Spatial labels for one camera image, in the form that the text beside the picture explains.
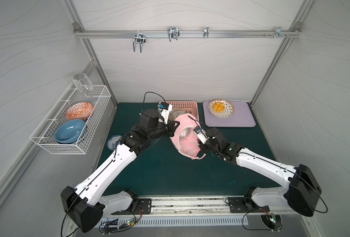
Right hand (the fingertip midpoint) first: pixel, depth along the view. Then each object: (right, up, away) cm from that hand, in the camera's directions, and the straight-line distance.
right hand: (201, 135), depth 83 cm
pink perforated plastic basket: (-4, +19, +32) cm, 38 cm away
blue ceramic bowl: (-60, +4, -21) cm, 64 cm away
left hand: (-12, +8, -14) cm, 20 cm away
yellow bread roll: (+19, +19, +32) cm, 42 cm away
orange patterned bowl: (-61, +14, -12) cm, 64 cm away
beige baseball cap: (-15, +15, +28) cm, 35 cm away
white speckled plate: (+26, +14, +32) cm, 44 cm away
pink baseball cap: (-9, -2, +2) cm, 9 cm away
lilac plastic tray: (+37, +11, +29) cm, 48 cm away
